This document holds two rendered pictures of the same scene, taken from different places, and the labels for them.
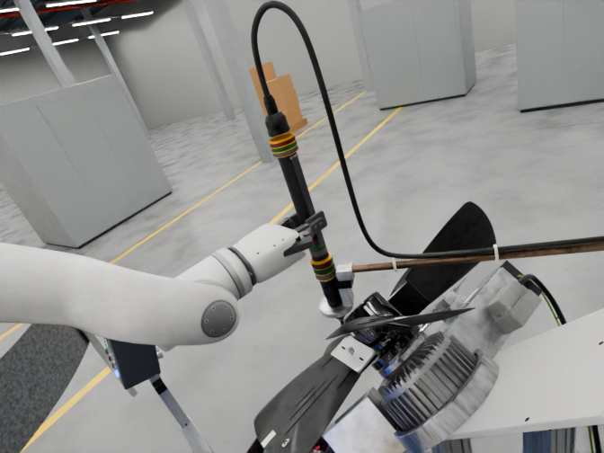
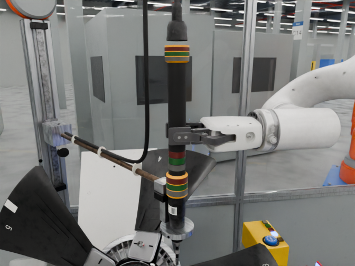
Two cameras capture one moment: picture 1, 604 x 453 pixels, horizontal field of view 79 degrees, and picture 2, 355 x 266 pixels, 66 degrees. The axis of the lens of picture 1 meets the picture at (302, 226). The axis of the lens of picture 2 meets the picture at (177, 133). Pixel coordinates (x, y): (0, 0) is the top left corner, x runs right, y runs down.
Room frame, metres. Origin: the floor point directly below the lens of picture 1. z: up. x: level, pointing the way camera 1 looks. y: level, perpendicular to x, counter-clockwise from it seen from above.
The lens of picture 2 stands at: (1.06, 0.18, 1.66)
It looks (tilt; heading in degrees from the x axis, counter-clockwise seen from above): 15 degrees down; 203
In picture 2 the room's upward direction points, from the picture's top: straight up
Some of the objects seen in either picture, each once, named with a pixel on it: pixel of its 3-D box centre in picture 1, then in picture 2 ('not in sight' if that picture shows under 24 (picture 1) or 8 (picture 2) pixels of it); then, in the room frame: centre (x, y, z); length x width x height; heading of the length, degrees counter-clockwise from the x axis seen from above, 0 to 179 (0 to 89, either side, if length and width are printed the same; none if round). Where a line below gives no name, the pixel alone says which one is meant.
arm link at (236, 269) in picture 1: (231, 271); (262, 130); (0.51, 0.13, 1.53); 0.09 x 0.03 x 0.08; 32
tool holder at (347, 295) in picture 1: (335, 288); (173, 207); (0.60, -0.02, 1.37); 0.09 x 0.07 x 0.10; 66
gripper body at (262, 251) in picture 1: (262, 252); (231, 131); (0.54, 0.08, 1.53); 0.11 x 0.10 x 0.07; 122
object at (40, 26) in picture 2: not in sight; (49, 112); (0.33, -0.64, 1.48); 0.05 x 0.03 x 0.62; 156
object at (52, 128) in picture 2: not in sight; (56, 132); (0.35, -0.59, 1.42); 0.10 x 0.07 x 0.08; 66
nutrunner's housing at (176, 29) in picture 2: (308, 222); (177, 135); (0.60, -0.01, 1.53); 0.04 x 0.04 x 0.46
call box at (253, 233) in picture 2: not in sight; (263, 245); (0.16, 0.14, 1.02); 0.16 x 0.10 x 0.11; 31
